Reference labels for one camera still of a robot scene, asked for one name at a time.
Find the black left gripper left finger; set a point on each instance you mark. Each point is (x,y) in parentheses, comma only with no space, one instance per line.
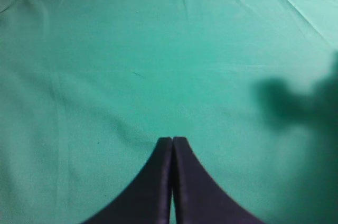
(147,199)

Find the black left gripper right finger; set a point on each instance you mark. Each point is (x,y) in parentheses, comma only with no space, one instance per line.
(198,198)

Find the green cloth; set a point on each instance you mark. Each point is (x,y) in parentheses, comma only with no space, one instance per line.
(88,86)

